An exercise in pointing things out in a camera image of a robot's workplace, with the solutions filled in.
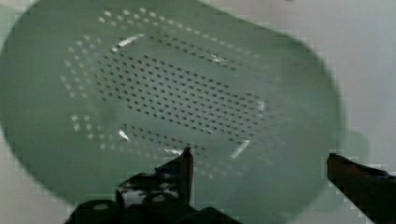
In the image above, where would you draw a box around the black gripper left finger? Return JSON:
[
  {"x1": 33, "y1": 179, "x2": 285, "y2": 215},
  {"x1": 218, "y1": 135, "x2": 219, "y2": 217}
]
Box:
[{"x1": 116, "y1": 147, "x2": 194, "y2": 207}]

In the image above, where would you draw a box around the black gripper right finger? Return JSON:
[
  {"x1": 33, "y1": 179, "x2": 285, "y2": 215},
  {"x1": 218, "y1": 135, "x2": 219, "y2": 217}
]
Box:
[{"x1": 327, "y1": 153, "x2": 396, "y2": 224}]

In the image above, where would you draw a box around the mint green plastic strainer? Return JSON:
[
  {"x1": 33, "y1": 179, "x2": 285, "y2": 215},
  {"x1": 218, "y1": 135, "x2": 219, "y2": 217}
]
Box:
[{"x1": 0, "y1": 0, "x2": 372, "y2": 224}]

